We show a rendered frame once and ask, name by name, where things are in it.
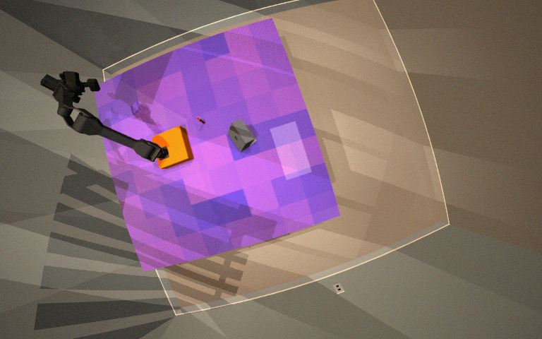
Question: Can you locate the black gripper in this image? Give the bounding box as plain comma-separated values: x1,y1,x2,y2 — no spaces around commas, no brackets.
58,78,101,95

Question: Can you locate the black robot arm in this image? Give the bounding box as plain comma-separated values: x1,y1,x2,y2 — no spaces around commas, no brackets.
40,71,169,162

